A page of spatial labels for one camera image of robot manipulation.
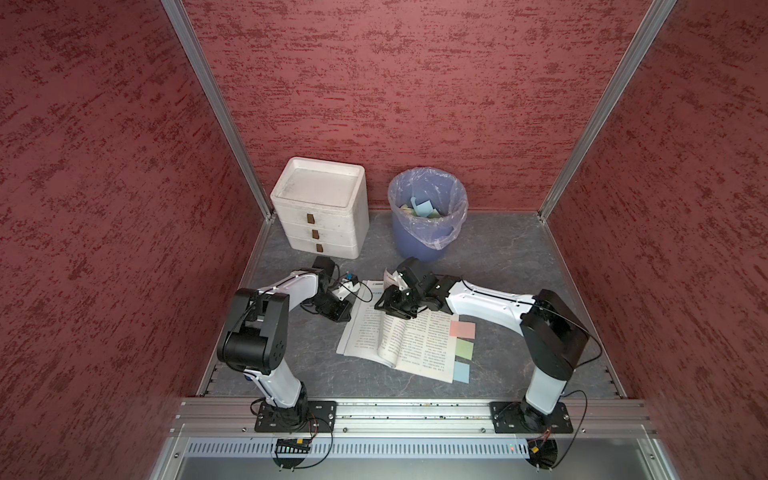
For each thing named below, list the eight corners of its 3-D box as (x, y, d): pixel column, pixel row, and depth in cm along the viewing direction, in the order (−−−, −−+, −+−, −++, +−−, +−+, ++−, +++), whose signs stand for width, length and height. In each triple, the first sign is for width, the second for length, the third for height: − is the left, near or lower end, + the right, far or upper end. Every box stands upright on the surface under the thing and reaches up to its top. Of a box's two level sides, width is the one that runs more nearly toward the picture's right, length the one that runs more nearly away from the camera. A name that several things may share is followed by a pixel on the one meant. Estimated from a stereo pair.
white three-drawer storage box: (288, 259, 108) (264, 208, 87) (301, 210, 124) (284, 158, 104) (365, 259, 108) (359, 209, 88) (368, 211, 124) (364, 158, 104)
